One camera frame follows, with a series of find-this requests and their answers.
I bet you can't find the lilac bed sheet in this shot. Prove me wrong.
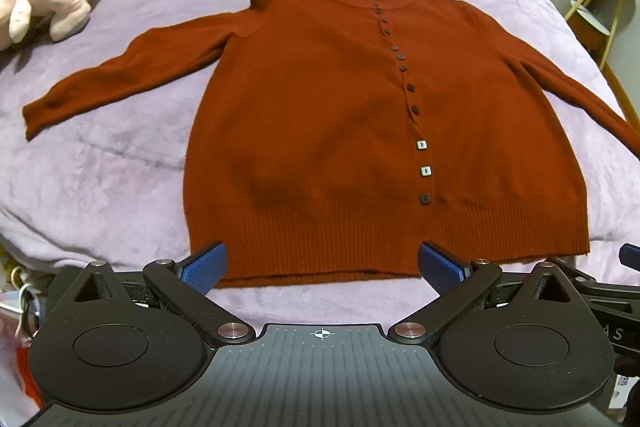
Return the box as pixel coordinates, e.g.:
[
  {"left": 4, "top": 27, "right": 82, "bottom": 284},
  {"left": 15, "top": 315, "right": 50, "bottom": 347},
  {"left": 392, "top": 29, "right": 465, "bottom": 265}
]
[{"left": 0, "top": 0, "right": 640, "bottom": 339}]

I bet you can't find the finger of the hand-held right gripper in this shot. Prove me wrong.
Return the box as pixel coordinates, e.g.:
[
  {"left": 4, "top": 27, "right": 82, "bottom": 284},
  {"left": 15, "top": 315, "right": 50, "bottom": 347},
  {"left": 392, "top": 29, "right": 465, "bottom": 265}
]
[
  {"left": 545, "top": 256, "right": 640, "bottom": 304},
  {"left": 619, "top": 243, "right": 640, "bottom": 270}
]

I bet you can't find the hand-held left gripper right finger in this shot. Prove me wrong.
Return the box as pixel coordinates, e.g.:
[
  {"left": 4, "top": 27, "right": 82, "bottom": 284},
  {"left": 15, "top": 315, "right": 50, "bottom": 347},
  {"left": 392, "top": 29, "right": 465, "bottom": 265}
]
[{"left": 388, "top": 242, "right": 597, "bottom": 346}]

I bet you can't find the yellow metal frame shelf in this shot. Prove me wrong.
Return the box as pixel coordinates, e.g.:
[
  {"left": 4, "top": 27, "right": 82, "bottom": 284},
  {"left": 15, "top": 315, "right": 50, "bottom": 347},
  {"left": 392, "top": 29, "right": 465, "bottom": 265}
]
[{"left": 564, "top": 0, "right": 640, "bottom": 128}]

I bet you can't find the rust red knit cardigan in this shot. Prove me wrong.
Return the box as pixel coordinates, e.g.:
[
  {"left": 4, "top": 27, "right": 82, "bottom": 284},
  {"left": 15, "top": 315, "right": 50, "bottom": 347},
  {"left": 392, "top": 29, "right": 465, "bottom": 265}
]
[{"left": 22, "top": 0, "right": 640, "bottom": 290}]

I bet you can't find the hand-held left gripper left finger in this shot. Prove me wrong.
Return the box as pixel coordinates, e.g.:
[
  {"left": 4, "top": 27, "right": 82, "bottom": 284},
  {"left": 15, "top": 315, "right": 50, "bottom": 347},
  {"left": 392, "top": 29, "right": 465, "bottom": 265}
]
[{"left": 46, "top": 242, "right": 254, "bottom": 346}]

